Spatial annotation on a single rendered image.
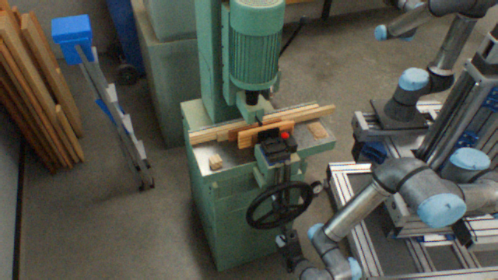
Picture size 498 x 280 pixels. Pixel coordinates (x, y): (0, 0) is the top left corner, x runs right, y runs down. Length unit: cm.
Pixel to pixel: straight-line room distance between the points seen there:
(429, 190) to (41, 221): 219
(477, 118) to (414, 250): 85
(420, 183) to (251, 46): 65
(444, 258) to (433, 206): 120
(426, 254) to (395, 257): 16
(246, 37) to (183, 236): 144
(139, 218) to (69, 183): 58
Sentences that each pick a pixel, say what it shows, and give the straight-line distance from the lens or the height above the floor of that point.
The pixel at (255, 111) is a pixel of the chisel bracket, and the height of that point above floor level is 106.
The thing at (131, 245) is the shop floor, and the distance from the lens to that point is 234.
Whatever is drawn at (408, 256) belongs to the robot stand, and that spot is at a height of 21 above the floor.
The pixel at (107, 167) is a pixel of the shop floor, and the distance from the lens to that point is 274.
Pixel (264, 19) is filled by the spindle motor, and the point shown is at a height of 147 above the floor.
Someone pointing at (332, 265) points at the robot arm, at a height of 86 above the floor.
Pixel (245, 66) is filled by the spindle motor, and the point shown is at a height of 129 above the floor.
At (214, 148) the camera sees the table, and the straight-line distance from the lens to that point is 150.
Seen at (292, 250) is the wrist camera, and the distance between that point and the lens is 136.
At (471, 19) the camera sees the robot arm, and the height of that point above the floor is 133.
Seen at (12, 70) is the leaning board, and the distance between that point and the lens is 231.
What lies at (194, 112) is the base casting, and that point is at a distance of 182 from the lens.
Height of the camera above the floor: 201
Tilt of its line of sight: 46 degrees down
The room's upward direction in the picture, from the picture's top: 3 degrees clockwise
